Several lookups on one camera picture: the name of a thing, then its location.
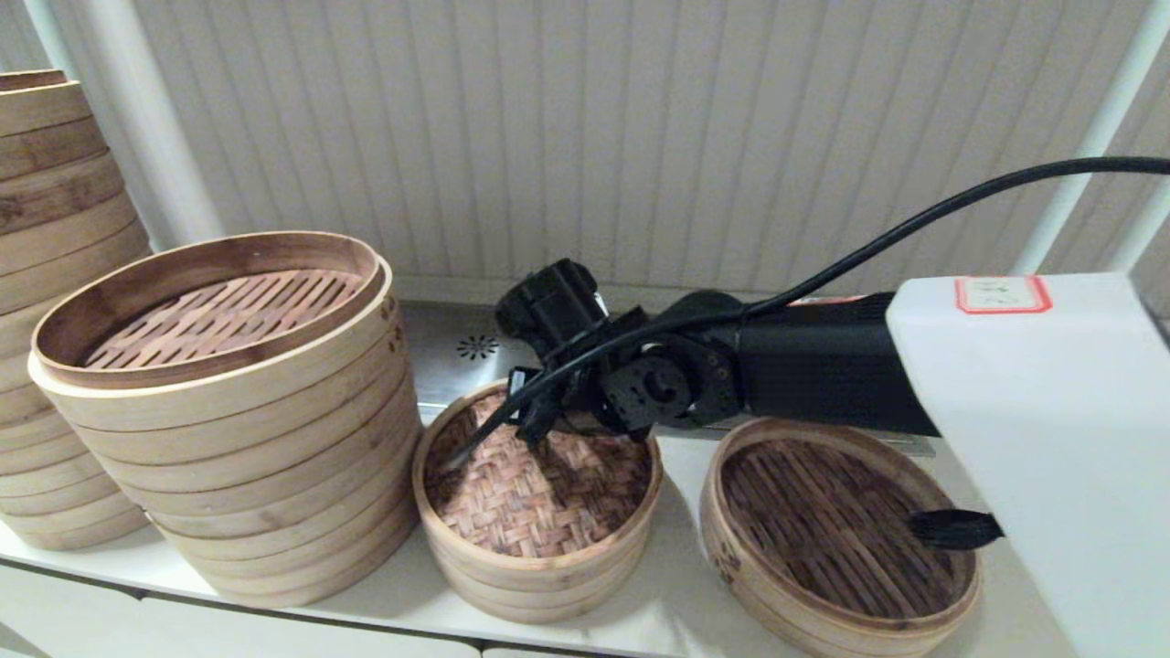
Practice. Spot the white cabinet door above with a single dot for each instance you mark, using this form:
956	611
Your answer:
302	640
55	621

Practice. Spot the small steamer with paper liner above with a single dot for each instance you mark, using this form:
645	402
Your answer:
539	599

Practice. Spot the thick white pole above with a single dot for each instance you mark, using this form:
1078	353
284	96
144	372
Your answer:
151	137

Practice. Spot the woven bamboo steamer lid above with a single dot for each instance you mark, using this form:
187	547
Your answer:
548	512

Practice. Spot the white slanted pole with flange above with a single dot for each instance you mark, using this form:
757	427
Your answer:
1112	91

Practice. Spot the thin white pole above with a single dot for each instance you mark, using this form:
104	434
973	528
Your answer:
46	37

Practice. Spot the stainless steel vented panel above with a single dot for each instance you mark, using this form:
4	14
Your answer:
448	366

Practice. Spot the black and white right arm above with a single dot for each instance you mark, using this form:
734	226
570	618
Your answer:
823	366

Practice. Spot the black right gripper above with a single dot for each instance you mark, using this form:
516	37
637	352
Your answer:
558	311

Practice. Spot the large bamboo steamer basket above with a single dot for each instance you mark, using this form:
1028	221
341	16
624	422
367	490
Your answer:
16	391
46	179
274	487
55	253
55	510
37	110
228	400
292	569

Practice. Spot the bamboo steamer basket dark slats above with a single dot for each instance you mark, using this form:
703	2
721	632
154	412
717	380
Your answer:
823	530

